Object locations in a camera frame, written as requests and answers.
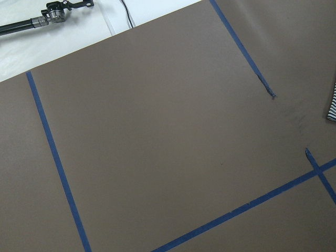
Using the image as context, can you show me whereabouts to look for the navy white striped polo shirt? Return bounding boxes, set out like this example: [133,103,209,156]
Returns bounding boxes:
[323,81,335,123]

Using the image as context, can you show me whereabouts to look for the black tripod pole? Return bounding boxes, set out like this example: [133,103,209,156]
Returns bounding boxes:
[1,1,95,36]

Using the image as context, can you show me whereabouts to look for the thin black cable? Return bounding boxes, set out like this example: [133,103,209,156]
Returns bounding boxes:
[120,0,136,28]

